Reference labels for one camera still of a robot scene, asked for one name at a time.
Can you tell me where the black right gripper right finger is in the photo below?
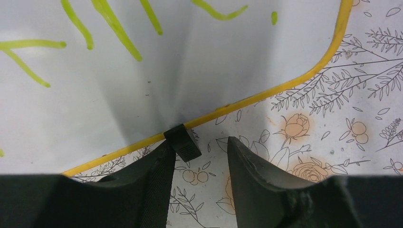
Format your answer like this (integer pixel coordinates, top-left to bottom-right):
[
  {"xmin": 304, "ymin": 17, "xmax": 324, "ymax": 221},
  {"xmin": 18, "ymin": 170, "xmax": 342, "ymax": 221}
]
[{"xmin": 227, "ymin": 136, "xmax": 403, "ymax": 228}]

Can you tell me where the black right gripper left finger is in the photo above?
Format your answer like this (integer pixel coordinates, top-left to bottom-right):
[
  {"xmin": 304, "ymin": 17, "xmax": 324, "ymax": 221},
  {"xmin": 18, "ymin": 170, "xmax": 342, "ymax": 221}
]
[{"xmin": 0, "ymin": 142, "xmax": 175, "ymax": 228}]

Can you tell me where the yellow framed whiteboard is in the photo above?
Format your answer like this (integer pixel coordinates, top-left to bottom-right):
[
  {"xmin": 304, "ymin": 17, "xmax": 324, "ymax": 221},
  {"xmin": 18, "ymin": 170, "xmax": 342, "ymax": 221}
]
[{"xmin": 0, "ymin": 0, "xmax": 353, "ymax": 175}]

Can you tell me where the floral table mat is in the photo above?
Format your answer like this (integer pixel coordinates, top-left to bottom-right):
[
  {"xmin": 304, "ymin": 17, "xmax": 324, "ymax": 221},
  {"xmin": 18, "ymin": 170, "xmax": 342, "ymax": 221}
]
[{"xmin": 70, "ymin": 0, "xmax": 403, "ymax": 228}]

